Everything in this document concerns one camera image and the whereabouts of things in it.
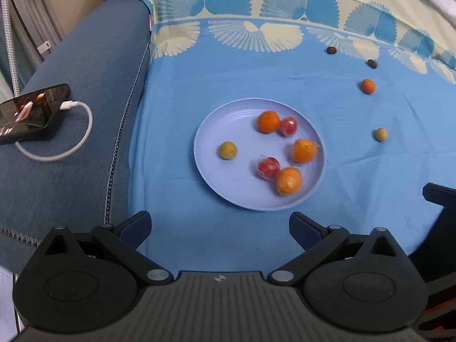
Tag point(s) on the small orange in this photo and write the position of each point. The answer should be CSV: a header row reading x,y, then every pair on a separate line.
x,y
367,86
269,122

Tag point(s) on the blue fan-print cloth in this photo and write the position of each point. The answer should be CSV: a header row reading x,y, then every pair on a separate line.
x,y
185,78

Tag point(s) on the white plastic clip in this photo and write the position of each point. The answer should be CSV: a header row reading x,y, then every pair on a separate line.
x,y
45,46

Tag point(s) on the light purple plate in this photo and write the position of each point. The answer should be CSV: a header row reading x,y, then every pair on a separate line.
x,y
242,185

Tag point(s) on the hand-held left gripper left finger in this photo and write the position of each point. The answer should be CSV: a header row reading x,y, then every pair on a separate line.
x,y
137,228

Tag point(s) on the plastic-wrapped orange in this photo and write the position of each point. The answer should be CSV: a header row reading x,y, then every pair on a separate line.
x,y
304,150
288,180

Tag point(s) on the dark red jujube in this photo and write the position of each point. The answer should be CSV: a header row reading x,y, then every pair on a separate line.
x,y
331,50
372,64

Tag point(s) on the plastic-wrapped red fruit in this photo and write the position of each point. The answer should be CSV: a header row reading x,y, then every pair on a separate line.
x,y
268,168
288,126

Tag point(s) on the black smartphone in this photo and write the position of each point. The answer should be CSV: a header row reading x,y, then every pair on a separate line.
x,y
32,114

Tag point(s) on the small yellow-green fruit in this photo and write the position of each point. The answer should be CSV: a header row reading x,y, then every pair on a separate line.
x,y
228,150
380,134

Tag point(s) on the blue fabric sofa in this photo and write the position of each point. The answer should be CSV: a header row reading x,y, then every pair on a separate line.
x,y
71,192

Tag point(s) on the white paper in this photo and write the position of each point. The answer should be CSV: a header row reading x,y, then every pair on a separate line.
x,y
5,299

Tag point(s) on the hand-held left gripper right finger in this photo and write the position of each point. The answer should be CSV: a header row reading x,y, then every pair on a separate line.
x,y
304,228

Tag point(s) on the red clothing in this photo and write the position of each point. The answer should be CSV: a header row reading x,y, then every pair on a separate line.
x,y
441,310

